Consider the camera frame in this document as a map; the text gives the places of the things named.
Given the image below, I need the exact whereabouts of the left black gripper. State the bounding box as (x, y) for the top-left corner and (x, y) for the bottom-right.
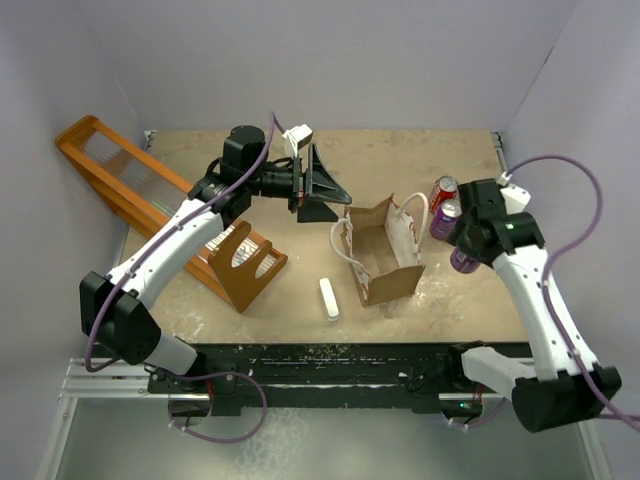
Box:
(246, 144), (350, 222)

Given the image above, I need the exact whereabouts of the purple soda can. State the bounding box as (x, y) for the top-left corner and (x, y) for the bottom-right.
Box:
(429, 199), (462, 240)
(450, 247), (480, 274)

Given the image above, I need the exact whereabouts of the red cola can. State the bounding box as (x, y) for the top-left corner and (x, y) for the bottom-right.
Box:
(429, 175), (458, 214)

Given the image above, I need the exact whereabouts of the canvas bag with cat print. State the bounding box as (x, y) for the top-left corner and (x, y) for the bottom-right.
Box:
(329, 192), (429, 308)

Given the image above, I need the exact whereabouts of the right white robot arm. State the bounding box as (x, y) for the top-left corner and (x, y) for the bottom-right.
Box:
(444, 179), (622, 432)

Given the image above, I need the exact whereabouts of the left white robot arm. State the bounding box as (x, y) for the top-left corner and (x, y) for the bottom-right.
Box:
(80, 119), (352, 392)

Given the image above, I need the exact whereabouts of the white oblong plastic case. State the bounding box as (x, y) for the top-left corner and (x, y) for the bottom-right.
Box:
(319, 278), (340, 321)

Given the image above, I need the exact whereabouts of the orange wooden rack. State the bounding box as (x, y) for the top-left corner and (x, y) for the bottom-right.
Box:
(55, 115), (288, 313)

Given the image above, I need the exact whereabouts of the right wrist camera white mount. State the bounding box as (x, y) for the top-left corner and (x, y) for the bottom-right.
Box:
(496, 172), (531, 215)

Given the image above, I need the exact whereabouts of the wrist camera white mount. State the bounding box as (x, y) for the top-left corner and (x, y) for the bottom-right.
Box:
(496, 172), (531, 215)
(281, 124), (313, 158)

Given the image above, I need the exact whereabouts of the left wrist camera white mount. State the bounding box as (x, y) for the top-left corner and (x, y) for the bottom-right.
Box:
(281, 124), (313, 158)

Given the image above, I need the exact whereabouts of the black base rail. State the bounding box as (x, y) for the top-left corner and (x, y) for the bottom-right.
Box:
(149, 343), (494, 416)

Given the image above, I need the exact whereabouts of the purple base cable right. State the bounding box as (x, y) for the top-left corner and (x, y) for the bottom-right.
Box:
(442, 384), (509, 431)

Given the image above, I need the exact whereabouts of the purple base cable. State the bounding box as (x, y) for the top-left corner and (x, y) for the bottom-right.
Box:
(442, 384), (509, 431)
(166, 374), (267, 445)

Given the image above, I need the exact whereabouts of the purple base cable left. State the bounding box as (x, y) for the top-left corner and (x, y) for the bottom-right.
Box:
(166, 374), (267, 445)

